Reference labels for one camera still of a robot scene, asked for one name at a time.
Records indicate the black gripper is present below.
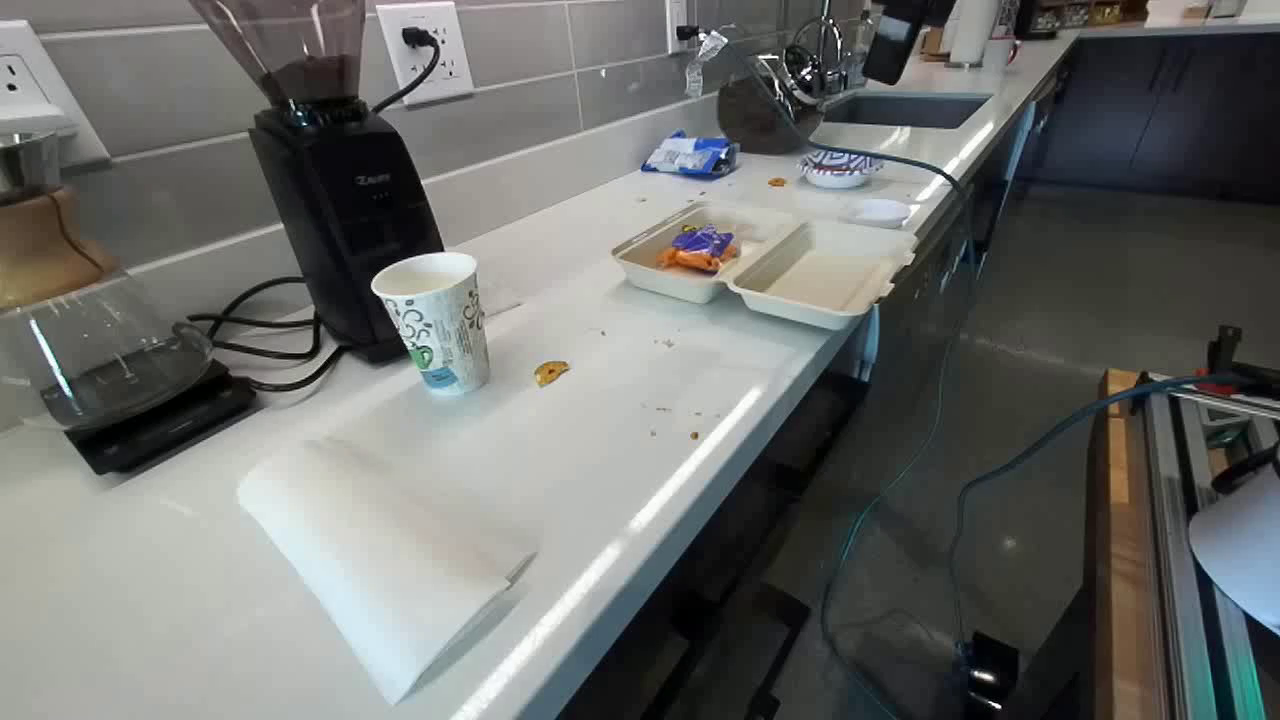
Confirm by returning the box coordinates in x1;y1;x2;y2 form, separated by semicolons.
860;11;925;88

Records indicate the white foam clamshell food pack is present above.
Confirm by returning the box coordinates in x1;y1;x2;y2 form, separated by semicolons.
606;199;920;335

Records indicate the steel sink basin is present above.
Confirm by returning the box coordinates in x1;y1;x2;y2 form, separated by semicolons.
814;85;995;133

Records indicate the upright white paper towel roll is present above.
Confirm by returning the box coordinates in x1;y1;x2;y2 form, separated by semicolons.
939;0;1003;72

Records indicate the blue striped small bowl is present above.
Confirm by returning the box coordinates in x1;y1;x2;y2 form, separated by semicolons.
800;148;887;191

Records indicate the dark round kettle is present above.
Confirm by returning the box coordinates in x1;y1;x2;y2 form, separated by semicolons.
714;49;826;157

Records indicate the white round plastic lid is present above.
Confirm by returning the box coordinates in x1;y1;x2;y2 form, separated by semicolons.
844;197;920;231

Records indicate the blue snack packet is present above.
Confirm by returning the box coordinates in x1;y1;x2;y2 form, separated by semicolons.
640;127;741;186

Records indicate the dark counter cabinet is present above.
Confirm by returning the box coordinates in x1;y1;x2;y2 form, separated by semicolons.
555;77;1071;720

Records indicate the orange snack packet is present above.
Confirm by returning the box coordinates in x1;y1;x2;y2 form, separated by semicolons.
658;224;741;281

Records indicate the dark tall cabinet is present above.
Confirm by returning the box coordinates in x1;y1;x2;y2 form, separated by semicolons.
1030;31;1280;207

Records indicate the black clamp equipment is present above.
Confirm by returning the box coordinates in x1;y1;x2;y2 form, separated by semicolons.
1202;319;1280;405

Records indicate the patterned paper cup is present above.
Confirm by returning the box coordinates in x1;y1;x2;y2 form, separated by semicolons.
368;248;491;405

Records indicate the black coffee grinder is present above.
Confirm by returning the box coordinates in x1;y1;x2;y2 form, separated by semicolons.
184;0;449;368

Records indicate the white paper sheet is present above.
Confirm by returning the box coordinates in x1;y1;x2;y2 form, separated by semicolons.
1184;465;1280;635

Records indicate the black box on floor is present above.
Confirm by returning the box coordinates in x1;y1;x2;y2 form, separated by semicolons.
959;632;1024;720

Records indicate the black coffee scale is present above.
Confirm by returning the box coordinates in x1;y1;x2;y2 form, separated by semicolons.
54;362;261;480

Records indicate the glass coffee carafe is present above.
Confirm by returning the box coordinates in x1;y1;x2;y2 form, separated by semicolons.
0;272;214;433

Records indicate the wooden pour-over dripper stand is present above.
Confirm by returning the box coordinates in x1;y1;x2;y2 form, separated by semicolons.
0;123;111;311

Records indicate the black cable on counter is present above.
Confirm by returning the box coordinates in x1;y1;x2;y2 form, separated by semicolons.
811;138;968;205

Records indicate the blue cable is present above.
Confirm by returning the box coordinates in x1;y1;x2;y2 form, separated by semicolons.
811;377;1202;673

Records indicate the white wall outlet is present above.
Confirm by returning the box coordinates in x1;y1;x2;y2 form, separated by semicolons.
0;15;111;174
370;0;477;114

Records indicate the black plug with cord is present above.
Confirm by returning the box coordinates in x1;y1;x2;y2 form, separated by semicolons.
368;20;444;119

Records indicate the aluminium frame rail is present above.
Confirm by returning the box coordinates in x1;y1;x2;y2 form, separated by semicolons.
1144;386;1270;720

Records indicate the black coiled power cord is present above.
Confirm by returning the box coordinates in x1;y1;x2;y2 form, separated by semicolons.
184;272;352;398

